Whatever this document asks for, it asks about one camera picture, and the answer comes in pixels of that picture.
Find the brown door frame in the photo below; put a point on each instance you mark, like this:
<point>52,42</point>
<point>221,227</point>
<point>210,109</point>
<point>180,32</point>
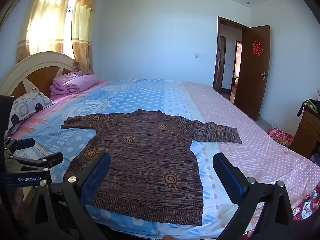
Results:
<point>217,55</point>

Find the red printed blanket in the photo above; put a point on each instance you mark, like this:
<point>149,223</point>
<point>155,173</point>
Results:
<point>306,207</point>

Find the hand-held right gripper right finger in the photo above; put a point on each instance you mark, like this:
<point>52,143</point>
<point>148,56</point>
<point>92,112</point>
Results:
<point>230,180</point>

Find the red checked cloth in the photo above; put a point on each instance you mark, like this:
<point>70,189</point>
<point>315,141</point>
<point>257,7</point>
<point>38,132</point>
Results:
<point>280,135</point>

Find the white and wooden headboard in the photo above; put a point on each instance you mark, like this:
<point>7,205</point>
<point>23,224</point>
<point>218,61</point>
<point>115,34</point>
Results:
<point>32,76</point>

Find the bed with dotted sheet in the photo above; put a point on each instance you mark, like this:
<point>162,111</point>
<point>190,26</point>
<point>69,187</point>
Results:
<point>250,130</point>

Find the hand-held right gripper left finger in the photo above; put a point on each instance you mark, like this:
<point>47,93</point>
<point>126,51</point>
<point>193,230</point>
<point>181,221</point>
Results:
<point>97,177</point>

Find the dark clothes pile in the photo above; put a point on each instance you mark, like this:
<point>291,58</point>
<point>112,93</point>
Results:
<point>310,105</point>

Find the wooden cabinet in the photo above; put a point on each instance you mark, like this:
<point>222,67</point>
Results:
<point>306,132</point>

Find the brown knit sweater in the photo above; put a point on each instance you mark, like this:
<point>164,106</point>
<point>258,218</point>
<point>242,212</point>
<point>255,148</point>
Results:
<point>150,160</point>

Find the brown wooden door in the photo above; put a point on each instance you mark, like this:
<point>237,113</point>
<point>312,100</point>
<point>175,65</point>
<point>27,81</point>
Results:
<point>252,85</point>

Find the white wall switch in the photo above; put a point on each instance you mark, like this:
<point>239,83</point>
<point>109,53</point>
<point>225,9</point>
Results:
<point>197,55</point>

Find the yellow patterned curtain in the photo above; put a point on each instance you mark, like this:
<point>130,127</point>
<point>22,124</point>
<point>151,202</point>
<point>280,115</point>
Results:
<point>47,17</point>
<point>83,30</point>

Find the folded pink quilt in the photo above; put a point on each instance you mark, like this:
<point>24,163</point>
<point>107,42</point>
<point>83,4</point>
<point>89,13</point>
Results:
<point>75,82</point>

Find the red paper door decoration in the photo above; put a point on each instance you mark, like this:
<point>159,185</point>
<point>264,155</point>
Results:
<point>256,48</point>

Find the grey patterned pillow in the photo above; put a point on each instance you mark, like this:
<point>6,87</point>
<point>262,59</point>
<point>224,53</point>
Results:
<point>27,105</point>

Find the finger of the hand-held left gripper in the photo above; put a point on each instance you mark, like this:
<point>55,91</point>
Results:
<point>23,143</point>
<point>46,160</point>

